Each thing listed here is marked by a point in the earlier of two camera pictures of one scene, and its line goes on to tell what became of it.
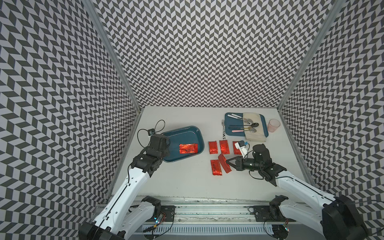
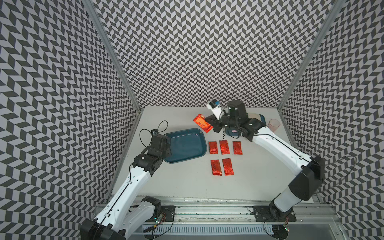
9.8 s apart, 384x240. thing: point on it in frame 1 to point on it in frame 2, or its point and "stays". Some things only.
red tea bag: x=213 y=147 stays
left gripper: x=166 y=151 stays
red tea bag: x=188 y=148 to x=205 y=125
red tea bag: x=216 y=168 stays
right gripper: x=239 y=165 to x=213 y=120
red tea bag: x=224 y=147 stays
